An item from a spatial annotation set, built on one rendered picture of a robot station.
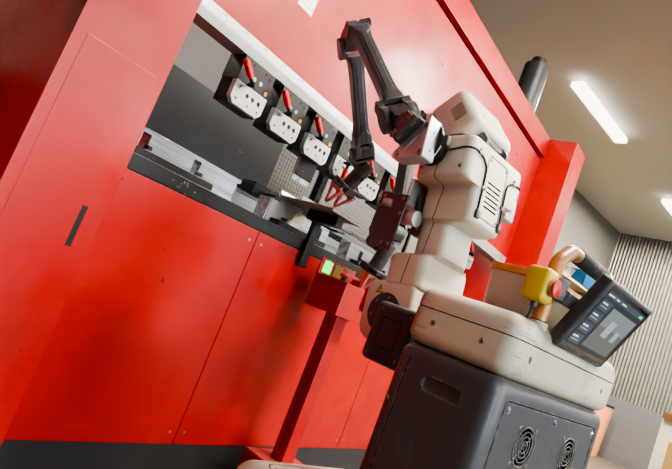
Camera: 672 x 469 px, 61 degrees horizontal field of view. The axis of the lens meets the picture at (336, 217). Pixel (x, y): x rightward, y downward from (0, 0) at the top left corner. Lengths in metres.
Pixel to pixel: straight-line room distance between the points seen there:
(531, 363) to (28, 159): 1.11
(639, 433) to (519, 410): 8.66
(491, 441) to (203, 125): 1.81
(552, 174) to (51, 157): 3.42
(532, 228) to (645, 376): 6.08
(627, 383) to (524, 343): 8.84
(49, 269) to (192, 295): 0.52
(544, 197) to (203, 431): 2.87
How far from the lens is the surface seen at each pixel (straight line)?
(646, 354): 9.99
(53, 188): 1.41
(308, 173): 2.27
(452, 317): 1.21
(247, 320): 2.02
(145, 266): 1.70
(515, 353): 1.16
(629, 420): 9.92
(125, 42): 1.47
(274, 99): 2.08
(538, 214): 4.14
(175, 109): 2.46
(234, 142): 2.66
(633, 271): 10.35
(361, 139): 2.00
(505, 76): 3.53
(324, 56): 2.23
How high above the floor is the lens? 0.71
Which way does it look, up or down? 8 degrees up
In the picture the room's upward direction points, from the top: 21 degrees clockwise
